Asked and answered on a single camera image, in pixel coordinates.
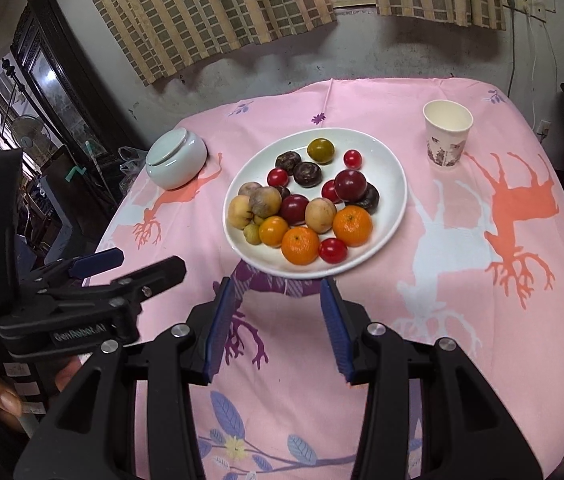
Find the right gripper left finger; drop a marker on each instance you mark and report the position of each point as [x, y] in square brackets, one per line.
[89, 431]

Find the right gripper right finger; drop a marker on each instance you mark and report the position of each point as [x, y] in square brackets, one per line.
[467, 431]

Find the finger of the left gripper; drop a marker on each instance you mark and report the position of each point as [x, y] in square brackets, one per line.
[128, 290]
[70, 272]

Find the small yellow fruit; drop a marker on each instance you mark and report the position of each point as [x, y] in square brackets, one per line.
[251, 234]

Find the yellow round fruit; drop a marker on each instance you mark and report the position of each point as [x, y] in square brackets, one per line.
[239, 214]

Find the brownish round passion fruit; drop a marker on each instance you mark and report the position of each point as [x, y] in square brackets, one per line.
[265, 202]

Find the large orange tangerine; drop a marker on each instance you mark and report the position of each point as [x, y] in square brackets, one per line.
[300, 245]

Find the red cherry tomato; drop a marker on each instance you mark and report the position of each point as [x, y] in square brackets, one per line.
[353, 160]
[328, 192]
[278, 177]

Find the dark wrinkled fruit top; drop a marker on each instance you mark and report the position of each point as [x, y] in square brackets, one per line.
[288, 161]

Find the tan melon pear fruit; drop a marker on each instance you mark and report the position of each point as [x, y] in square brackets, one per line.
[320, 214]

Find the dark brown wrinkled fruit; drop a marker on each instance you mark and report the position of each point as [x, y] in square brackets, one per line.
[307, 174]

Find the green yellow tomato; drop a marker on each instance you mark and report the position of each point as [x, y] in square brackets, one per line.
[321, 151]

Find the dark purple plum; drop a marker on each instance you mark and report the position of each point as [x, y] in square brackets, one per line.
[350, 185]
[293, 209]

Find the white lidded ceramic jar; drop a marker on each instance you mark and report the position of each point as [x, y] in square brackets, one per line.
[175, 158]

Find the dark wooden cabinet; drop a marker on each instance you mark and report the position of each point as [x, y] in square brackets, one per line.
[64, 82]

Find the small tangerine on plate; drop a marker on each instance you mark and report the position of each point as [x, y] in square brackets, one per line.
[272, 230]

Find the dark fruit on plate left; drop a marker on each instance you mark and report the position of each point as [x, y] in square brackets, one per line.
[284, 192]

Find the dark fruit on plate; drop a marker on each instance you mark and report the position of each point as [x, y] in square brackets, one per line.
[370, 199]
[284, 192]

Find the tangerine on plate right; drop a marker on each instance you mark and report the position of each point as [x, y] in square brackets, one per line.
[353, 225]

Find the dark fruit on plate right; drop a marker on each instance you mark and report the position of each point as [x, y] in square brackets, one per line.
[370, 199]

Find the paper cup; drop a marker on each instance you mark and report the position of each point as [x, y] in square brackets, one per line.
[447, 124]

